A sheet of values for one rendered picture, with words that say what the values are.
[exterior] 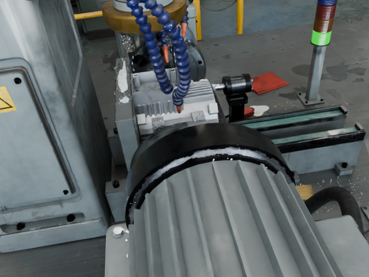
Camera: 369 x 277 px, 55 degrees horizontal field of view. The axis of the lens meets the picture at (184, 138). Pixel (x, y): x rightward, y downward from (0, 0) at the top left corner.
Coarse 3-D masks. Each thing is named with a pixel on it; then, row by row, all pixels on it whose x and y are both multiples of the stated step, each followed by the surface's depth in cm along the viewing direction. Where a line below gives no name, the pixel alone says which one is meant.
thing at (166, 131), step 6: (168, 126) 69; (174, 126) 68; (180, 126) 68; (186, 126) 68; (156, 132) 69; (162, 132) 68; (168, 132) 67; (150, 138) 69; (156, 138) 68; (144, 144) 69; (150, 144) 68; (138, 150) 70; (144, 150) 68; (138, 156) 69; (132, 162) 72
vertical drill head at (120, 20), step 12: (108, 0) 77; (120, 0) 70; (156, 0) 69; (168, 0) 71; (180, 0) 73; (108, 12) 71; (120, 12) 71; (144, 12) 70; (180, 12) 72; (108, 24) 72; (120, 24) 70; (132, 24) 69; (156, 24) 69; (120, 36) 74; (132, 72) 80
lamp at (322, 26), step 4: (316, 20) 115; (320, 20) 114; (324, 20) 113; (328, 20) 113; (332, 20) 114; (316, 24) 116; (320, 24) 114; (324, 24) 114; (328, 24) 114; (332, 24) 115; (316, 28) 116; (320, 28) 115; (324, 28) 115; (328, 28) 115; (320, 32) 116; (324, 32) 116
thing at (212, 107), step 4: (200, 80) 95; (208, 104) 86; (212, 104) 86; (216, 104) 86; (208, 108) 87; (212, 108) 86; (216, 108) 86; (212, 112) 86; (216, 112) 86; (136, 116) 85; (140, 116) 85; (144, 116) 85; (140, 120) 85; (144, 120) 85; (140, 124) 85; (144, 124) 86
